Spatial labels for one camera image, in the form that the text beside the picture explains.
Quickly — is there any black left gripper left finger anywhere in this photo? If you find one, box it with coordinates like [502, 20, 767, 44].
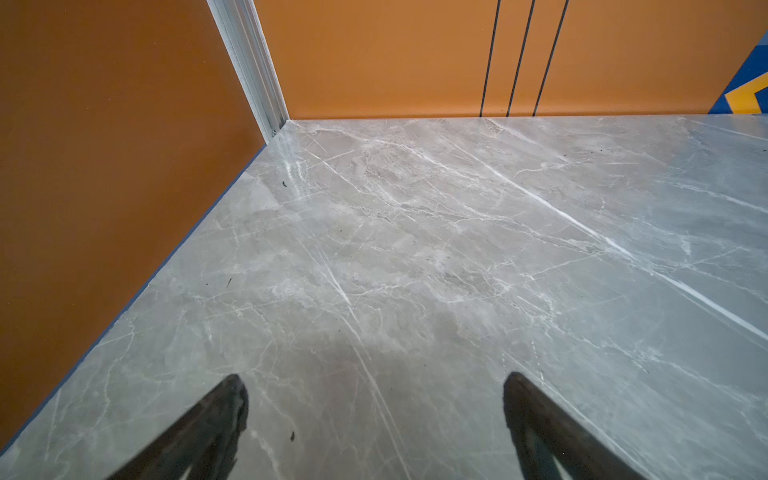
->
[110, 374, 249, 479]

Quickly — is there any aluminium corner post left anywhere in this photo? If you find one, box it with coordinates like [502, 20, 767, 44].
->
[207, 0, 290, 144]

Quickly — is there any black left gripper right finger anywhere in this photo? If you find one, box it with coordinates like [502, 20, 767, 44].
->
[503, 372, 642, 479]

